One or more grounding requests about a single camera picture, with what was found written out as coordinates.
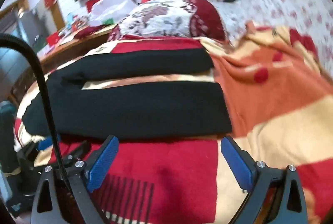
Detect dark red knitted cloth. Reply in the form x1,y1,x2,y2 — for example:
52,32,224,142
74,25,104,38

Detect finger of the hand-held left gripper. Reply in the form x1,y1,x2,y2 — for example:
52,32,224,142
17,135,91,174

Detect wooden desk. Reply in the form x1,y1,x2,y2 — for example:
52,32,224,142
36,23,117,71

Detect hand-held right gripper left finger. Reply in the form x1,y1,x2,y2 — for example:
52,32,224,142
31,135,119,224

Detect red orange printed blanket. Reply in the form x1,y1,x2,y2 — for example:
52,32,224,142
13,21,333,224

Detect white plastic bag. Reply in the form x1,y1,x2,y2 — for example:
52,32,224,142
90,0,137,25

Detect red box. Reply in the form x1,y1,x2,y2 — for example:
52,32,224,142
47,33,63,45

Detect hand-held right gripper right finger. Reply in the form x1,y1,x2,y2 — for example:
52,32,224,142
221,135,309,224

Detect red white floral pillow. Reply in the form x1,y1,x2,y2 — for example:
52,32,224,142
108,0,229,41

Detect black pants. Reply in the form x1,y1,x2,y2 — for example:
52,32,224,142
22,48,233,140

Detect floral bed sheet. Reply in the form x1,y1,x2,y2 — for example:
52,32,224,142
179,0,333,76

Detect grey cabinet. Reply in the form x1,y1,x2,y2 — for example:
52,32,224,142
0,9,47,89

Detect black cable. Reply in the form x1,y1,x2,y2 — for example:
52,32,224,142
0,33,68,183

